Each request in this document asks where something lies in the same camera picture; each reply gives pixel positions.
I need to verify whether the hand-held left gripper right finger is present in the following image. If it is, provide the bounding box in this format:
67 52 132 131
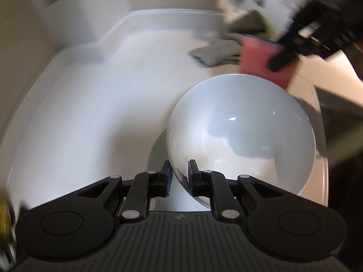
188 159 285 223

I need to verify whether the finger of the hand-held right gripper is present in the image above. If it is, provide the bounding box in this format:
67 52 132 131
269 43 328 72
280 7 322 47

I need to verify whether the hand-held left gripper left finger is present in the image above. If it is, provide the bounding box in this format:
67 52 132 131
76 160 173 223

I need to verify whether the pink and green sponge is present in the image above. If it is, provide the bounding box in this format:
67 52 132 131
240 35 298 89

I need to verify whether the white ceramic bowl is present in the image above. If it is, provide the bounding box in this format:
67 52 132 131
166 74 316 209

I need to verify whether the dark green cloth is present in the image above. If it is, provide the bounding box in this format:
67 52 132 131
227 10 274 39

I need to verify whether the grey and green cloth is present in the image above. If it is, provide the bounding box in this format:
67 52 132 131
189 32 244 68

